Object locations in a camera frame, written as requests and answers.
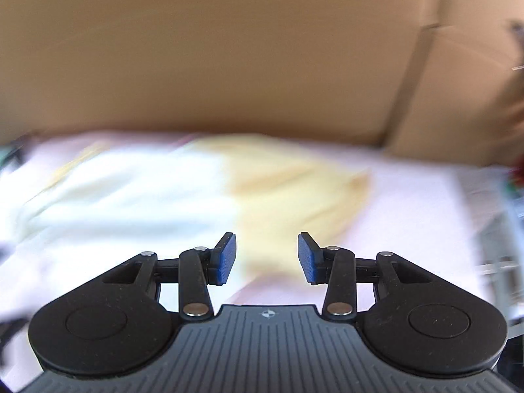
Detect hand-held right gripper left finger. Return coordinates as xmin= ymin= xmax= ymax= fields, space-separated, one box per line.
xmin=82 ymin=233 xmax=237 ymax=321

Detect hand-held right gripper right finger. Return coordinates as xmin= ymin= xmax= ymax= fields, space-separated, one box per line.
xmin=297 ymin=232 xmax=451 ymax=322

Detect pale green yellow shirt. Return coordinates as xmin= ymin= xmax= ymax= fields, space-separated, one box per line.
xmin=0 ymin=135 xmax=371 ymax=295

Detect pink towel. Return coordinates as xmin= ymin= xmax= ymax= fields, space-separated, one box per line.
xmin=0 ymin=131 xmax=492 ymax=393

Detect small cardboard box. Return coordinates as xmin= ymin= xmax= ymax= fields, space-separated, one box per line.
xmin=385 ymin=0 xmax=524 ymax=168

